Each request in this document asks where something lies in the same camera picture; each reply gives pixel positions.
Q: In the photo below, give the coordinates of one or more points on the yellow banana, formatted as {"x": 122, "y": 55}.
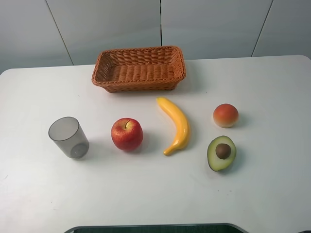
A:
{"x": 183, "y": 130}

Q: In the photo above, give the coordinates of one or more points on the grey translucent plastic cup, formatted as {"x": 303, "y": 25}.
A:
{"x": 68, "y": 135}

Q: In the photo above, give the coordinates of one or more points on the red apple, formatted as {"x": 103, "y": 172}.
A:
{"x": 127, "y": 134}

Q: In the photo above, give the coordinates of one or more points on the brown wicker basket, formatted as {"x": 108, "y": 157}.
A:
{"x": 139, "y": 69}

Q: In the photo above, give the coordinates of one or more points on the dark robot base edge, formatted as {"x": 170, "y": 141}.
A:
{"x": 196, "y": 228}

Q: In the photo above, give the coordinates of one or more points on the halved avocado with pit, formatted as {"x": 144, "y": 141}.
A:
{"x": 221, "y": 153}

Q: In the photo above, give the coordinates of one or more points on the orange round bread bun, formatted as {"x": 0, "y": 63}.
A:
{"x": 225, "y": 115}

